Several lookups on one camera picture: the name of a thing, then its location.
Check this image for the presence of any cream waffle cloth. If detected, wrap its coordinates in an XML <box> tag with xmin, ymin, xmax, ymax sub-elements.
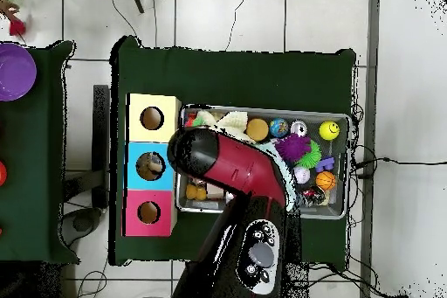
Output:
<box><xmin>193</xmin><ymin>110</ymin><xmax>257</xmax><ymax>144</ymax></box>

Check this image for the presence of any black power cable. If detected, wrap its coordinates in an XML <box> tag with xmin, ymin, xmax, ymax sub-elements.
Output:
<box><xmin>352</xmin><ymin>156</ymin><xmax>447</xmax><ymax>170</ymax></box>

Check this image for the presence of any shallow clear mesh bin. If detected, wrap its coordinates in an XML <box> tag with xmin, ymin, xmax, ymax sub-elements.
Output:
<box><xmin>175</xmin><ymin>103</ymin><xmax>352</xmax><ymax>221</ymax></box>

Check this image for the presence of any small red floor toy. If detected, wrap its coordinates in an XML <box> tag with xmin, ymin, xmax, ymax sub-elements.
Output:
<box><xmin>9</xmin><ymin>18</ymin><xmax>28</xmax><ymax>37</ymax></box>

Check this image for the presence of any yellow smiley ball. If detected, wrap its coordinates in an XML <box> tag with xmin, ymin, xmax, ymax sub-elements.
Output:
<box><xmin>318</xmin><ymin>121</ymin><xmax>340</xmax><ymax>141</ymax></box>

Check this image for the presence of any blue globe ball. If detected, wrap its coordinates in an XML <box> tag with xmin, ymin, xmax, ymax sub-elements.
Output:
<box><xmin>269</xmin><ymin>117</ymin><xmax>290</xmax><ymax>138</ymax></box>

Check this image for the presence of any dark green table cloth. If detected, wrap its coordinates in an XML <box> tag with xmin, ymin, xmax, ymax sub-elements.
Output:
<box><xmin>107</xmin><ymin>35</ymin><xmax>357</xmax><ymax>267</ymax></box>
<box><xmin>0</xmin><ymin>39</ymin><xmax>81</xmax><ymax>265</ymax></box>

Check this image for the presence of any purple bowl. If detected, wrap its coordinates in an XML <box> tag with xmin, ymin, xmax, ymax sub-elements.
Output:
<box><xmin>0</xmin><ymin>43</ymin><xmax>38</xmax><ymax>102</ymax></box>

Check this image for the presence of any purple spiky toy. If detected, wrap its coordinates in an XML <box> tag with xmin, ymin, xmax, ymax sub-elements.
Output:
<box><xmin>274</xmin><ymin>133</ymin><xmax>313</xmax><ymax>163</ymax></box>

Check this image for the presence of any person's hand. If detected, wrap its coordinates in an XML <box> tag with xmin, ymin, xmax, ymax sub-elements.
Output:
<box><xmin>0</xmin><ymin>0</ymin><xmax>21</xmax><ymax>23</ymax></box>

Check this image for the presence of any mint green waffle cloth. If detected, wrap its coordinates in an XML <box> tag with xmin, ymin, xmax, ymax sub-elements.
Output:
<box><xmin>261</xmin><ymin>141</ymin><xmax>299</xmax><ymax>212</ymax></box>

